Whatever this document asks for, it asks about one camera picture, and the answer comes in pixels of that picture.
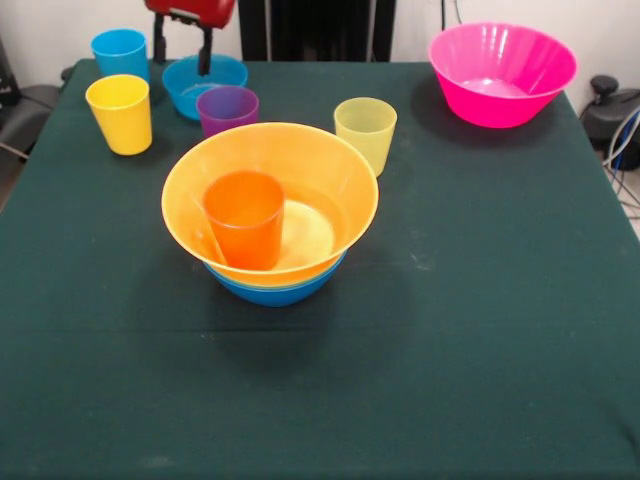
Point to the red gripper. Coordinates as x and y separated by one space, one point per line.
210 10

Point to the small blue bowl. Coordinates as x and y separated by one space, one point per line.
180 85

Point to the orange bowl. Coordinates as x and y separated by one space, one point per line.
320 160

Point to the red cup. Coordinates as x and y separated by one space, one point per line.
245 230

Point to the large blue bowl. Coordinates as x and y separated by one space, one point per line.
275 298

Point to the pink bowl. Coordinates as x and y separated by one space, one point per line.
500 60

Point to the blue cup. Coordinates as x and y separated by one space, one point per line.
120 55

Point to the purple cup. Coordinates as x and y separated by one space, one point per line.
227 107

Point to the pale translucent yellow cup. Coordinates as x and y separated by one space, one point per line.
367 135

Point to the dark green tablecloth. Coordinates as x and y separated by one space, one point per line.
150 375

